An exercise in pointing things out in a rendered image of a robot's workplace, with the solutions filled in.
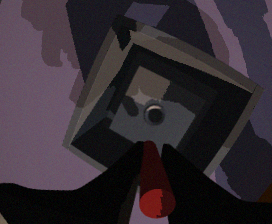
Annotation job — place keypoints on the red peg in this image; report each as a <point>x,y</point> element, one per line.
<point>156,198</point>

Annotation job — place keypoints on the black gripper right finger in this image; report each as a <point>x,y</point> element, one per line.
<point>201,201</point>

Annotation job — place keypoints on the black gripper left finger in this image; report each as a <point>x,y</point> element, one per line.
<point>108,199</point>

